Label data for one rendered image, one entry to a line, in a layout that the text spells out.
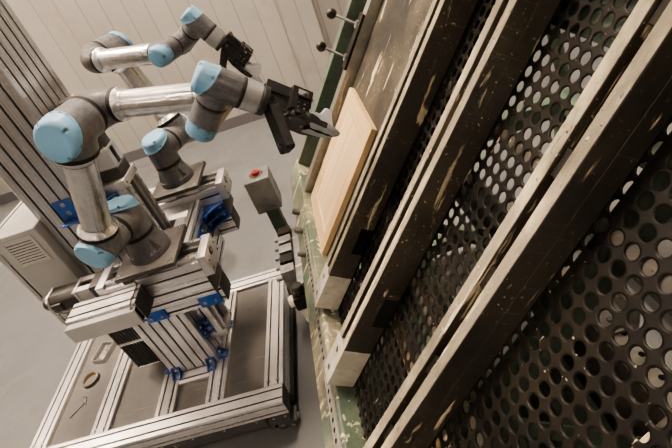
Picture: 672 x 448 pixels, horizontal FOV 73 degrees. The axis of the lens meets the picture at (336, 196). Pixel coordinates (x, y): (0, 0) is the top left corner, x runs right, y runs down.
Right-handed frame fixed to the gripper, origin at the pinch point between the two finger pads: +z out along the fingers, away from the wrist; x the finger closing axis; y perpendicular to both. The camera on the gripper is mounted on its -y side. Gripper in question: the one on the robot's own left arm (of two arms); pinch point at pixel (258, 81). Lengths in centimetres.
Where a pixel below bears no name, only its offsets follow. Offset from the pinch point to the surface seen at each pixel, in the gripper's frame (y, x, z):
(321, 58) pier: -31, 282, 81
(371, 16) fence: 48, -12, 11
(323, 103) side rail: 8.2, 9.5, 28.2
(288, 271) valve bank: -36, -46, 48
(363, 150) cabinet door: 23, -55, 27
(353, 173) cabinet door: 15, -55, 30
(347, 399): -11, -112, 46
